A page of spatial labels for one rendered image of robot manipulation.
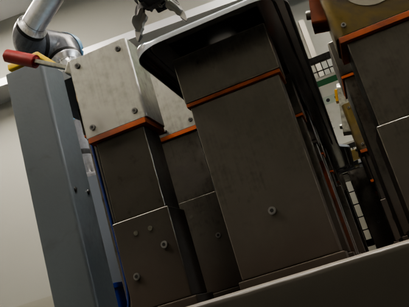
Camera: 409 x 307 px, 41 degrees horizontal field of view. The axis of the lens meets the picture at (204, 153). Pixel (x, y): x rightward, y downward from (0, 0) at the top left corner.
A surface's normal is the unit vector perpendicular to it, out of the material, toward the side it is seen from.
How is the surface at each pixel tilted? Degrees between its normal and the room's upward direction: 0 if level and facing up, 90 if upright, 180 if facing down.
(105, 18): 90
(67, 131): 90
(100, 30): 90
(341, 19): 90
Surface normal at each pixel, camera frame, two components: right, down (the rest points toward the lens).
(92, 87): -0.30, -0.17
